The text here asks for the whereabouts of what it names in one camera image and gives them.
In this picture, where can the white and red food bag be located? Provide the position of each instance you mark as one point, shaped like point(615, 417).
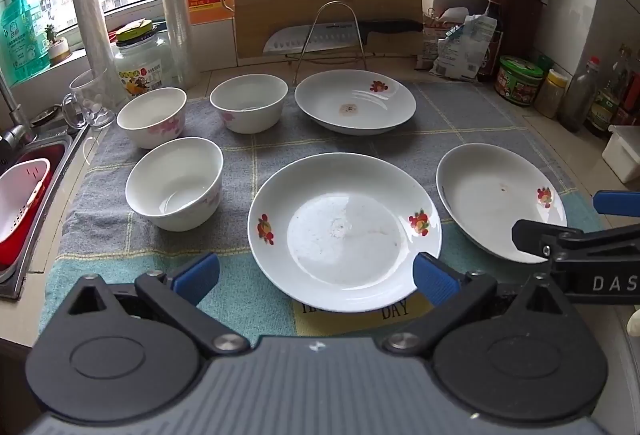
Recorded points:
point(435, 40)

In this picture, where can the dark glass bottle red cap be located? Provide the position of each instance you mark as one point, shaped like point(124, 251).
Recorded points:
point(577, 105)

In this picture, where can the clear glass mug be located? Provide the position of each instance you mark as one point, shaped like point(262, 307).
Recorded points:
point(90, 100)

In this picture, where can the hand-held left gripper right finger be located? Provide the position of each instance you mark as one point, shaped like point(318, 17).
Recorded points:
point(435, 280)

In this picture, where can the dark soy sauce bottle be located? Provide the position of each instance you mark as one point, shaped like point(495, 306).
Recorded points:
point(492, 60)

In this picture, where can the small yellow-lidded spice jar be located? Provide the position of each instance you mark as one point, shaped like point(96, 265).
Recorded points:
point(550, 97)

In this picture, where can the brown knife block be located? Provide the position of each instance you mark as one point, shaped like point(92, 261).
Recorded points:
point(522, 25)

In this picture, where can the white plate with stained centre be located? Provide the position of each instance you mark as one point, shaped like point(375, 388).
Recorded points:
point(350, 100)

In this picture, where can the large white flower-print plate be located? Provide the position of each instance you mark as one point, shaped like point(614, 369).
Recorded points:
point(345, 235)

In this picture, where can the green dish soap bottle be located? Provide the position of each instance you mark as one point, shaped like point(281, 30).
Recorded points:
point(20, 35)

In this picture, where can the white bowl many pink flowers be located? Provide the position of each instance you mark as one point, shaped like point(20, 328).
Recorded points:
point(150, 115)

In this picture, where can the red and white colander basket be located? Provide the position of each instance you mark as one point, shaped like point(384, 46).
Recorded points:
point(20, 195)

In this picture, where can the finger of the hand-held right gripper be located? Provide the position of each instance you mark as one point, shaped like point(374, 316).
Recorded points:
point(535, 237)
point(617, 204)

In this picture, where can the stack of clear plastic cups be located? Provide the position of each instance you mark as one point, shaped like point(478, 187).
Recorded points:
point(175, 15)

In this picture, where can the steel sink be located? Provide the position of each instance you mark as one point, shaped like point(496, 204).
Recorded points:
point(15, 287)

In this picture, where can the white bowl faint pink flower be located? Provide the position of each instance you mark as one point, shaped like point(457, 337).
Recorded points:
point(172, 180)

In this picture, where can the glass jar yellow-green lid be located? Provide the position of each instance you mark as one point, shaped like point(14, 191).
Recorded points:
point(142, 75)

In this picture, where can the grey checked cloth mat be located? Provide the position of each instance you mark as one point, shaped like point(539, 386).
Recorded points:
point(240, 165)

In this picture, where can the white plastic container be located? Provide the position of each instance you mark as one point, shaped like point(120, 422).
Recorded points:
point(622, 155)

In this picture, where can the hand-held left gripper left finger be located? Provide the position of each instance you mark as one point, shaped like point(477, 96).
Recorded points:
point(200, 275)

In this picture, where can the small potted plant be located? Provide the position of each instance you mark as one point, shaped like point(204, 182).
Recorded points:
point(57, 50)

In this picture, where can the white printed plastic bag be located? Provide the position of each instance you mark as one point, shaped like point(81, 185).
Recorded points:
point(465, 50)

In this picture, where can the metal faucet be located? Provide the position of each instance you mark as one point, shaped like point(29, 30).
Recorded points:
point(15, 135)

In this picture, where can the green-lidded jar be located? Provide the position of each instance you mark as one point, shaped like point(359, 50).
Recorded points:
point(517, 85)

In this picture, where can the cling film roll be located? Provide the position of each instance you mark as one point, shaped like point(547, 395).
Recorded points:
point(92, 40)

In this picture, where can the oil bottle green label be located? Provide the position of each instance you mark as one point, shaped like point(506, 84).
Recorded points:
point(605, 110)

